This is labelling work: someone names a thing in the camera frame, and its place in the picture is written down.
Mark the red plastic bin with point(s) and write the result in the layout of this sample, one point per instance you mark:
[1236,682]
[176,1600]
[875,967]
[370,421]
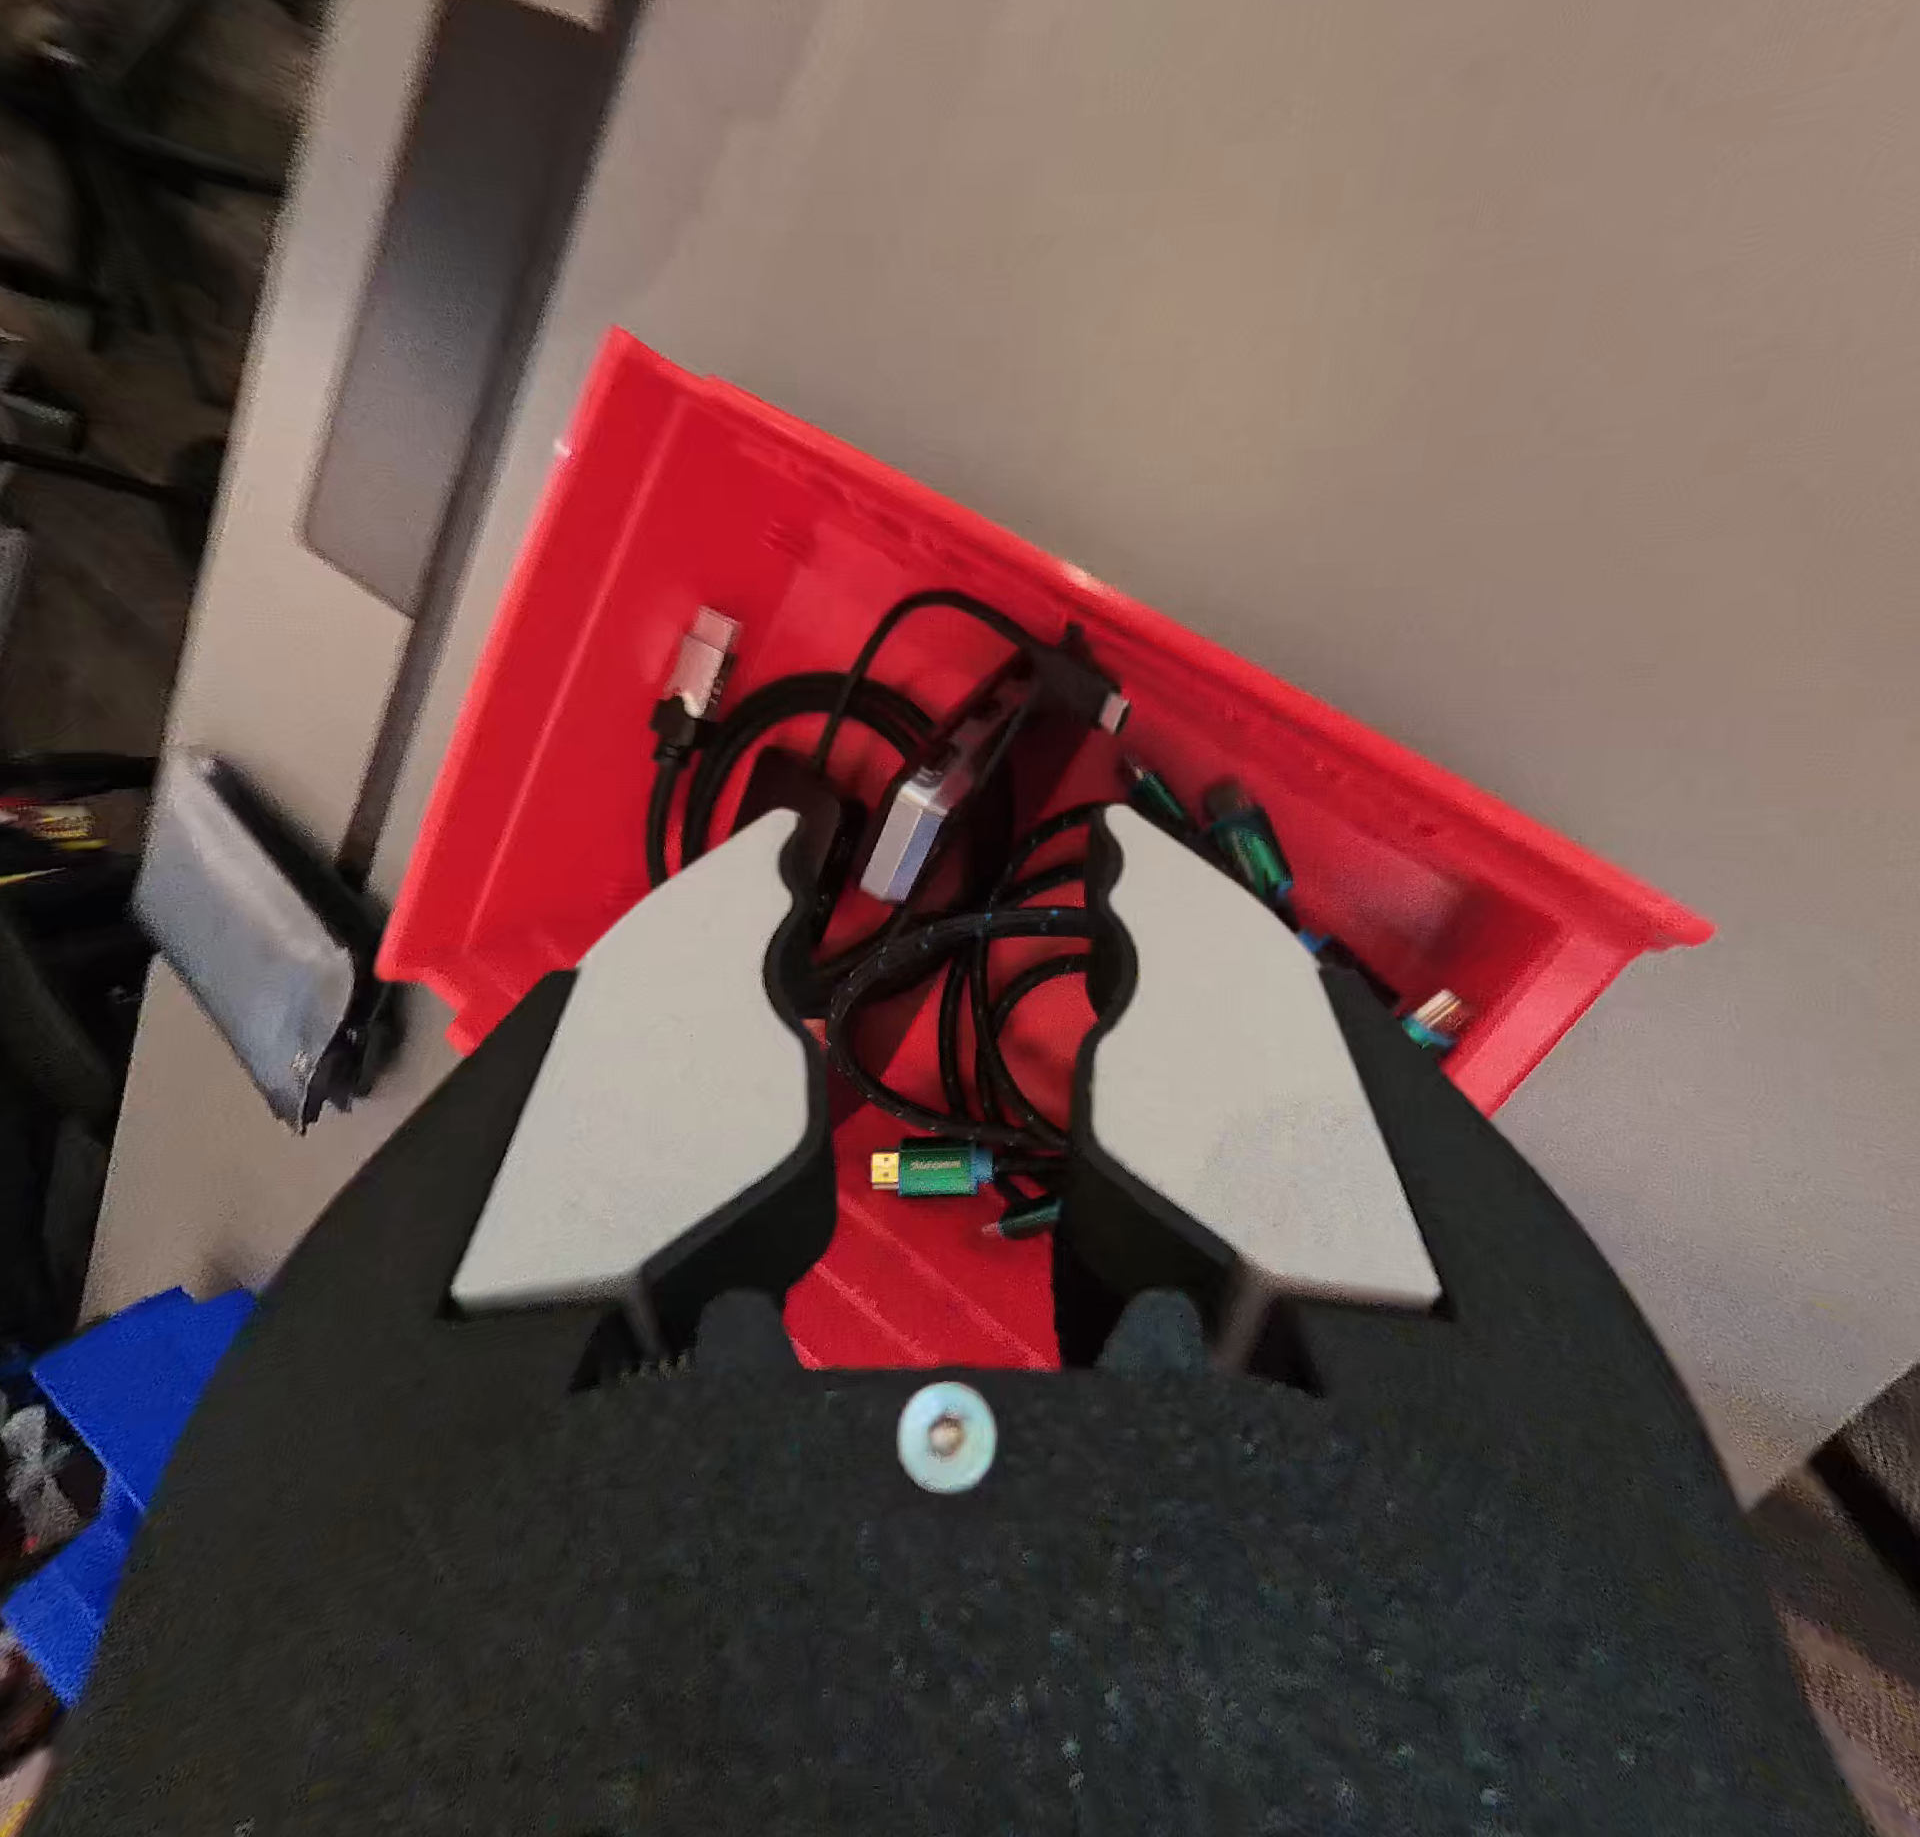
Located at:
[571,697]

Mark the grey rectangular pad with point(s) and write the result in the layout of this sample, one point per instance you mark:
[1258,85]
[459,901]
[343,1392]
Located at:
[235,938]

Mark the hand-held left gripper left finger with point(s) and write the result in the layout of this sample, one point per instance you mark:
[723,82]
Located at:
[646,1118]

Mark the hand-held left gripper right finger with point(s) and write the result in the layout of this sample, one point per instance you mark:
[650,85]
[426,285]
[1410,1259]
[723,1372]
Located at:
[1260,1118]

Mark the blue floor crate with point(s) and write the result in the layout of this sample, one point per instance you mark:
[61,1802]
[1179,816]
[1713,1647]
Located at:
[106,1448]

